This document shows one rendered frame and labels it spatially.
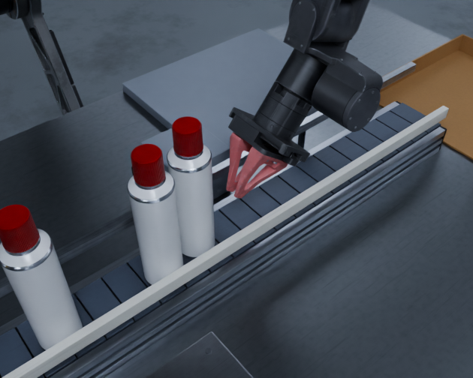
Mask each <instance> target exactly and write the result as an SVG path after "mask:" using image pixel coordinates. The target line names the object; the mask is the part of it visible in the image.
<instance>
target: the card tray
mask: <svg viewBox="0 0 473 378"><path fill-rule="evenodd" d="M412 62H414V63H415V64H416V68H415V71H414V72H412V73H410V74H409V75H407V76H404V77H403V78H402V79H399V80H397V81H396V82H394V83H392V84H390V85H388V86H387V87H385V88H383V89H381V90H380V94H381V99H380V103H379V106H380V107H382V108H384V107H386V106H387V105H389V104H391V103H392V102H394V101H395V102H396V101H398V102H400V103H404V104H406V105H408V106H410V107H411V108H413V109H415V110H417V111H418V112H420V113H422V114H424V115H425V116H427V115H429V114H430V113H432V112H434V111H435V110H437V109H438V108H440V107H442V106H445V107H447V108H448V109H449V110H448V112H447V116H446V118H444V119H443V120H441V121H440V122H439V123H440V124H441V126H442V127H444V128H446V129H447V131H446V134H445V136H444V140H443V143H444V144H446V145H448V146H450V147H451V148H452V149H455V150H457V151H458V152H460V153H461V154H463V155H465V156H466V157H468V158H470V159H472V160H473V38H471V37H469V36H466V35H464V34H461V35H460V36H458V37H455V38H454V39H452V40H449V41H448V42H447V43H444V44H442V45H441V46H438V47H437V48H435V49H433V50H431V51H429V52H427V53H425V54H424V55H422V56H420V57H418V58H416V59H414V60H413V61H412Z"/></svg>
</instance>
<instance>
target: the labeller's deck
mask: <svg viewBox="0 0 473 378"><path fill-rule="evenodd" d="M145 378H253V377H252V375H251V374H250V373H249V372H248V371H247V370H246V369H245V368H244V367H243V366H242V365H241V364H240V362H239V361H238V360H237V359H236V358H235V357H234V355H233V354H232V353H231V352H230V351H229V350H228V348H227V347H226V346H225V345H224V344H223V343H222V342H221V341H220V340H219V339H218V338H217V337H216V335H215V334H214V333H213V332H210V333H208V334H206V335H205V336H204V337H202V338H201V339H200V340H198V341H197V342H195V343H193V344H192V345H191V346H190V347H188V348H187V349H185V350H184V351H182V352H181V353H180V354H178V355H177V356H175V357H174V358H172V359H171V360H170V361H168V362H167V363H165V364H164V365H162V366H161V367H160V368H158V369H157V370H155V371H154V372H152V373H151V374H150V375H148V376H147V377H145Z"/></svg>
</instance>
